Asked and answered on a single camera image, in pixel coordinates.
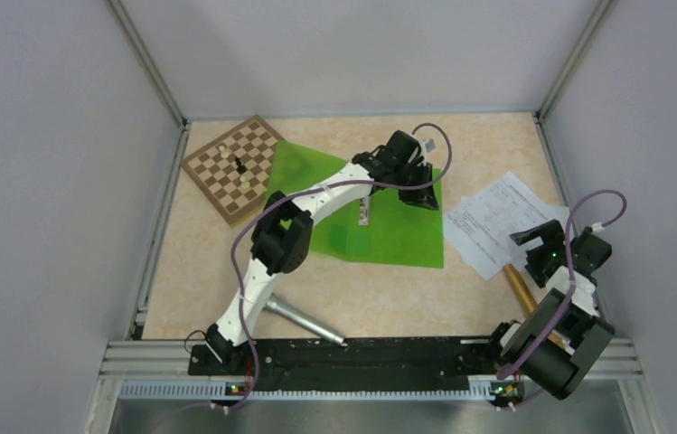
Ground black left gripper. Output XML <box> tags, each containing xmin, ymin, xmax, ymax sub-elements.
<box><xmin>390</xmin><ymin>160</ymin><xmax>437</xmax><ymax>211</ymax></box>

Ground black chess piece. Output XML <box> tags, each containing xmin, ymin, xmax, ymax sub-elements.
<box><xmin>234</xmin><ymin>157</ymin><xmax>247</xmax><ymax>175</ymax></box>

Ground metal folder clip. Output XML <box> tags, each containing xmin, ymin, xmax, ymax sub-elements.
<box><xmin>358</xmin><ymin>197</ymin><xmax>371</xmax><ymax>226</ymax></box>

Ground wooden chessboard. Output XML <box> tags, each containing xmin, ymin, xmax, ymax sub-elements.
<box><xmin>181</xmin><ymin>115</ymin><xmax>284</xmax><ymax>226</ymax></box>

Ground silver microphone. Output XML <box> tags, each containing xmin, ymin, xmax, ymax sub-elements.
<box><xmin>265</xmin><ymin>294</ymin><xmax>346</xmax><ymax>346</ymax></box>

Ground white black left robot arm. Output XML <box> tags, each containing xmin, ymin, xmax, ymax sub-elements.
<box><xmin>204</xmin><ymin>130</ymin><xmax>438</xmax><ymax>374</ymax></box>

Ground green plastic folder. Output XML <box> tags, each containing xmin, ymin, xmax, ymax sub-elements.
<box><xmin>268</xmin><ymin>140</ymin><xmax>444</xmax><ymax>269</ymax></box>

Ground wooden rolling pin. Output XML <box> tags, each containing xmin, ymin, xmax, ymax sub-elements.
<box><xmin>503</xmin><ymin>264</ymin><xmax>538</xmax><ymax>319</ymax></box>

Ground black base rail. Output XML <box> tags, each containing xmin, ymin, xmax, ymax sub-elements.
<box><xmin>188</xmin><ymin>336</ymin><xmax>504</xmax><ymax>392</ymax></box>

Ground white paper files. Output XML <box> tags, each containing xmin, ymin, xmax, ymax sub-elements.
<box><xmin>443</xmin><ymin>172</ymin><xmax>569</xmax><ymax>280</ymax></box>

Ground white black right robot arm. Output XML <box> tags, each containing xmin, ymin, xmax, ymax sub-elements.
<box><xmin>484</xmin><ymin>220</ymin><xmax>615</xmax><ymax>400</ymax></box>

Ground white slotted cable duct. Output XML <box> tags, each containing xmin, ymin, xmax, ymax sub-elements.
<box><xmin>119</xmin><ymin>380</ymin><xmax>495</xmax><ymax>401</ymax></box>

